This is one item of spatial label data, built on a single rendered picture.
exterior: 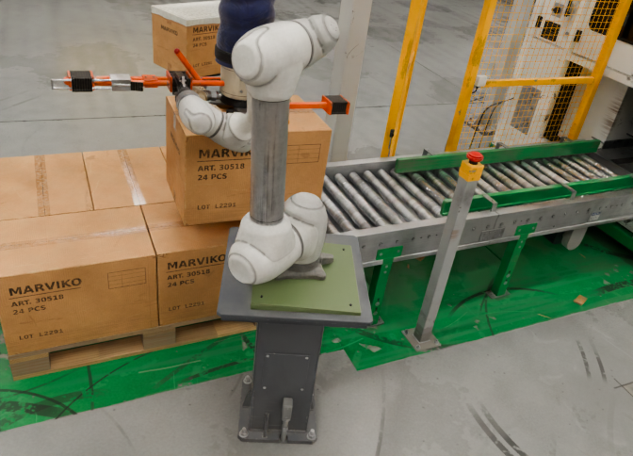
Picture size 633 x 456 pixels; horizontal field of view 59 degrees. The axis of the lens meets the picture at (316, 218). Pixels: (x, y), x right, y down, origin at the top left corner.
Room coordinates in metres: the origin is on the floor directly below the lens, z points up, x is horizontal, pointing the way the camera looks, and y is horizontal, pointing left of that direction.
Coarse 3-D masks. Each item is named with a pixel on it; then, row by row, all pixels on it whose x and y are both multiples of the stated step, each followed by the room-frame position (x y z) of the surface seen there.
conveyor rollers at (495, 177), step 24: (456, 168) 3.12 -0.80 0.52; (504, 168) 3.16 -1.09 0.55; (528, 168) 3.22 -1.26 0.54; (552, 168) 3.28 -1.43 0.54; (576, 168) 3.34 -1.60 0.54; (600, 168) 3.40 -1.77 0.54; (336, 192) 2.56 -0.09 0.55; (384, 192) 2.64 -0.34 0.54; (432, 192) 2.72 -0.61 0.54; (480, 192) 2.79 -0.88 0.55; (336, 216) 2.34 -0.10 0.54; (360, 216) 2.35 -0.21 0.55; (384, 216) 2.45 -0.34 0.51; (408, 216) 2.43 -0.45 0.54; (432, 216) 2.46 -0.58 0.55
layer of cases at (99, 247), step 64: (0, 192) 2.13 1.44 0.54; (64, 192) 2.20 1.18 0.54; (128, 192) 2.28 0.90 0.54; (0, 256) 1.68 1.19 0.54; (64, 256) 1.74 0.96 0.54; (128, 256) 1.79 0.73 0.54; (192, 256) 1.91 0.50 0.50; (0, 320) 1.55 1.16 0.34; (64, 320) 1.66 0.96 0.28; (128, 320) 1.77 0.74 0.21
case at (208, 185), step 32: (288, 128) 2.10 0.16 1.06; (320, 128) 2.15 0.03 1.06; (192, 160) 1.90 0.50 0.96; (224, 160) 1.95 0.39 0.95; (288, 160) 2.07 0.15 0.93; (320, 160) 2.14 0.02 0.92; (192, 192) 1.90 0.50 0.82; (224, 192) 1.95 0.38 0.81; (288, 192) 2.08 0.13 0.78; (320, 192) 2.15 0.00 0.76; (192, 224) 1.90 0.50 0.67
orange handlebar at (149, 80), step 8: (136, 80) 1.98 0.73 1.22; (144, 80) 1.99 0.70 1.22; (152, 80) 2.00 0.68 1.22; (160, 80) 2.02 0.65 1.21; (168, 80) 2.04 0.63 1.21; (192, 80) 2.08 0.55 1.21; (200, 80) 2.10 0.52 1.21; (208, 80) 2.11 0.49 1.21; (216, 80) 2.13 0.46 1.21; (296, 104) 2.02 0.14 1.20; (304, 104) 2.03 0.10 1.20; (312, 104) 2.05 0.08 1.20; (320, 104) 2.06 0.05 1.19
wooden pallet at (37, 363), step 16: (192, 320) 1.90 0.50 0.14; (224, 320) 2.06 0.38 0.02; (112, 336) 1.74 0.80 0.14; (144, 336) 1.80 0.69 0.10; (160, 336) 1.83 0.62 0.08; (176, 336) 1.91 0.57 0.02; (192, 336) 1.92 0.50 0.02; (208, 336) 1.94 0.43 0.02; (32, 352) 1.59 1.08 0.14; (48, 352) 1.64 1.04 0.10; (64, 352) 1.72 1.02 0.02; (80, 352) 1.73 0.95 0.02; (96, 352) 1.74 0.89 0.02; (112, 352) 1.76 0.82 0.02; (128, 352) 1.77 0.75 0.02; (144, 352) 1.80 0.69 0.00; (16, 368) 1.56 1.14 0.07; (32, 368) 1.59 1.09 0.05; (48, 368) 1.61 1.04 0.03; (64, 368) 1.64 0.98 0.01
